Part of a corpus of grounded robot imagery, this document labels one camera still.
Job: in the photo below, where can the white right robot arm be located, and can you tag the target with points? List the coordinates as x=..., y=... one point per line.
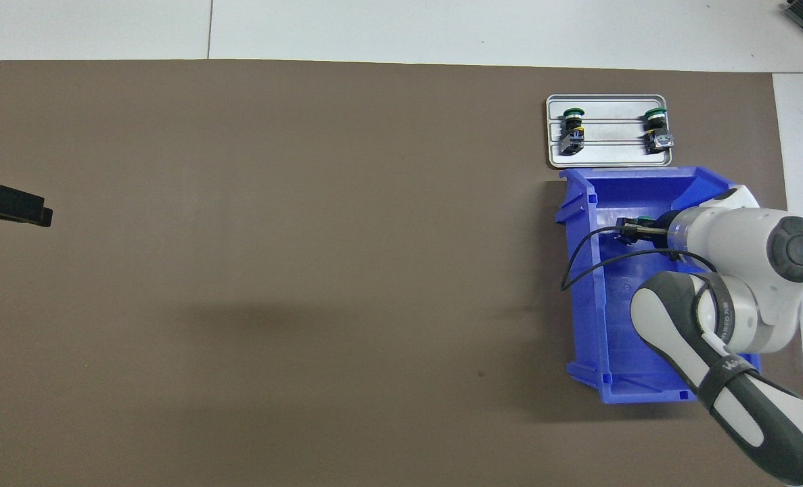
x=746, y=270

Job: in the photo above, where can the grey metal tray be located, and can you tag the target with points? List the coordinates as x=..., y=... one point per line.
x=611, y=152

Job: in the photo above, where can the blue plastic storage bin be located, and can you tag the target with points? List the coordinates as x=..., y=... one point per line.
x=617, y=318

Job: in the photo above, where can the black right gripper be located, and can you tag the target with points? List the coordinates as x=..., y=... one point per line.
x=663, y=224

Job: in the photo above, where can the brown table mat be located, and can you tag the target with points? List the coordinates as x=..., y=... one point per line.
x=306, y=304

